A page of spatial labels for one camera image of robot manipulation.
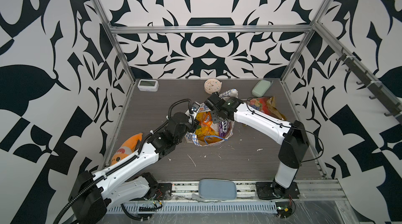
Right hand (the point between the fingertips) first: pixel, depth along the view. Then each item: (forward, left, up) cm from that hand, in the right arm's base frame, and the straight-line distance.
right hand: (218, 115), depth 84 cm
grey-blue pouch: (-32, +3, -12) cm, 35 cm away
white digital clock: (+31, +46, -9) cm, 57 cm away
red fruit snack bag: (+14, -33, -12) cm, 38 cm away
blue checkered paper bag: (-16, +13, +8) cm, 22 cm away
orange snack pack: (-1, +7, -2) cm, 7 cm away
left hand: (-3, +12, +10) cm, 16 cm away
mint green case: (+30, -34, -13) cm, 47 cm away
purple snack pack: (-6, -4, -4) cm, 8 cm away
